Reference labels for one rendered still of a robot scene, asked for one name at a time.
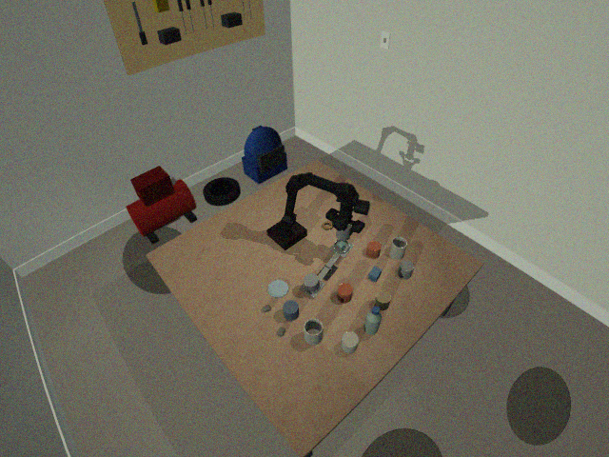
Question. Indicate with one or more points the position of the blue block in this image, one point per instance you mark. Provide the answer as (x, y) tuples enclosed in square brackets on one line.
[(374, 274)]

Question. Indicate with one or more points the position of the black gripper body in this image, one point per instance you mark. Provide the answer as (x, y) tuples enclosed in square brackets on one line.
[(357, 226)]

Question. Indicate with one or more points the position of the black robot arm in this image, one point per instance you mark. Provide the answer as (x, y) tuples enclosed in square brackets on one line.
[(346, 193)]

